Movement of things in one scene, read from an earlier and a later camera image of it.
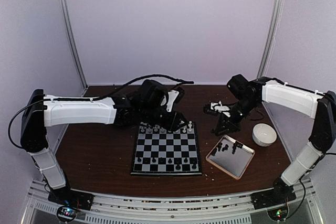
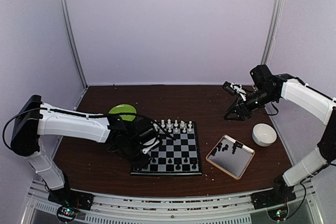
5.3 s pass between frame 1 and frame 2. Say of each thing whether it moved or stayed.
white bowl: stayed
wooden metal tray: stayed
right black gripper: moved
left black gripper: moved
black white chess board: stayed
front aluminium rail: stayed
